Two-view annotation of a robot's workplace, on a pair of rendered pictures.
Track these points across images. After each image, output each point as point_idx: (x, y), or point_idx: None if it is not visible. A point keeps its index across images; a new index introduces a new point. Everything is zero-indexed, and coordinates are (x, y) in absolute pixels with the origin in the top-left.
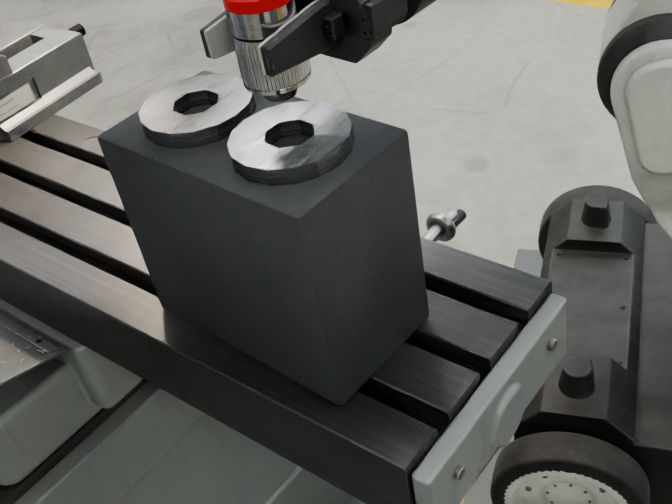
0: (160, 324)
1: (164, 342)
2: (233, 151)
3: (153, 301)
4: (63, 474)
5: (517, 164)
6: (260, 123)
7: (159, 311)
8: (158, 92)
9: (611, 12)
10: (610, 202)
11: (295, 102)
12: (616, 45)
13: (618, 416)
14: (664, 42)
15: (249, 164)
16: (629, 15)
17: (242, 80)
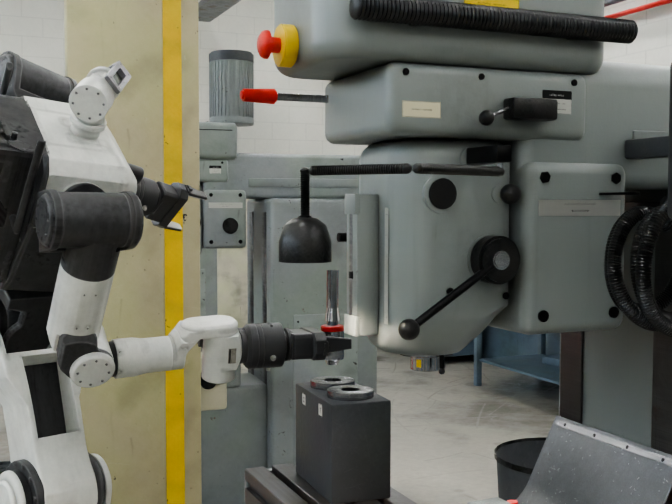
0: (394, 494)
1: (396, 490)
2: (352, 380)
3: (392, 500)
4: None
5: None
6: (337, 382)
7: (392, 497)
8: (359, 393)
9: (54, 484)
10: None
11: (320, 383)
12: (98, 468)
13: None
14: (96, 454)
15: (351, 378)
16: (88, 455)
17: (343, 356)
